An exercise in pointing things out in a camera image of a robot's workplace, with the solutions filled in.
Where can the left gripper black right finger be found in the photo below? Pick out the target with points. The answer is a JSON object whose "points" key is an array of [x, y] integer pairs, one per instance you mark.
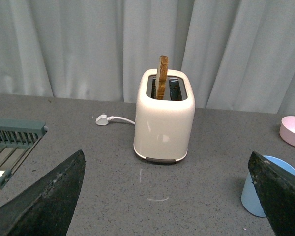
{"points": [[275, 188]]}

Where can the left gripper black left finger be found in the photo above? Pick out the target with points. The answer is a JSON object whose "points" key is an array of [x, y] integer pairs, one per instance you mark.
{"points": [[46, 208]]}

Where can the light blue plastic cup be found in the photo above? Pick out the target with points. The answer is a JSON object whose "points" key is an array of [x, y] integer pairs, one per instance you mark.
{"points": [[249, 196]]}

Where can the pink plastic bowl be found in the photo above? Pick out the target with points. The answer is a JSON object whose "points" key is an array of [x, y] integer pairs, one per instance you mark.
{"points": [[287, 130]]}

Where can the green dish drying rack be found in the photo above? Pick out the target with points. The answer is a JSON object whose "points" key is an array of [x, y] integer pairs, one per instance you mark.
{"points": [[17, 139]]}

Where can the cream white toaster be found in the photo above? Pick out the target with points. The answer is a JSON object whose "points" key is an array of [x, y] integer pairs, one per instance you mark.
{"points": [[163, 127]]}

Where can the grey white curtain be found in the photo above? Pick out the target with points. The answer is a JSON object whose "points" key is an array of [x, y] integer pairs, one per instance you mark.
{"points": [[238, 54]]}

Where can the toasted bread slice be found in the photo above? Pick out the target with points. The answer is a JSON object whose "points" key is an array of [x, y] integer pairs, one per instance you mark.
{"points": [[161, 77]]}

